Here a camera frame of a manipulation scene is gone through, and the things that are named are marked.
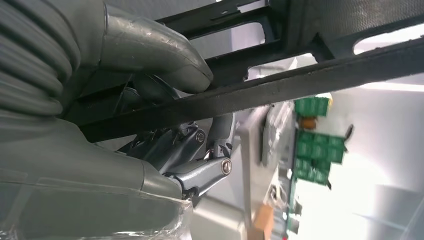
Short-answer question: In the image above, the grey metal stand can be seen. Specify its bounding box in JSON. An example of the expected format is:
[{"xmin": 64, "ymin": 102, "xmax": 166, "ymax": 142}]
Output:
[{"xmin": 237, "ymin": 101, "xmax": 296, "ymax": 240}]

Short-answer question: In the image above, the brown cardboard box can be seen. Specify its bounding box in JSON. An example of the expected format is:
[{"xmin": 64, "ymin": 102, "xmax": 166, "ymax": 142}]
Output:
[{"xmin": 251, "ymin": 204, "xmax": 276, "ymax": 240}]

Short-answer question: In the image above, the small orange item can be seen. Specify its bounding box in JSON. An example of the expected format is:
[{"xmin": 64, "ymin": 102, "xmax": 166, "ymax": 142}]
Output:
[{"xmin": 299, "ymin": 117, "xmax": 318, "ymax": 131}]

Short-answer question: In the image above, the large green bin group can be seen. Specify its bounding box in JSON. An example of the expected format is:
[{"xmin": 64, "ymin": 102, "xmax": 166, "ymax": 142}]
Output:
[{"xmin": 292, "ymin": 130, "xmax": 348, "ymax": 187}]

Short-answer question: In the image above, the small green bin group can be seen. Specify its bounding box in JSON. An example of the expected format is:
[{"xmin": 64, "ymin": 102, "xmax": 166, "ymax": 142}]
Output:
[{"xmin": 293, "ymin": 96, "xmax": 331, "ymax": 118}]

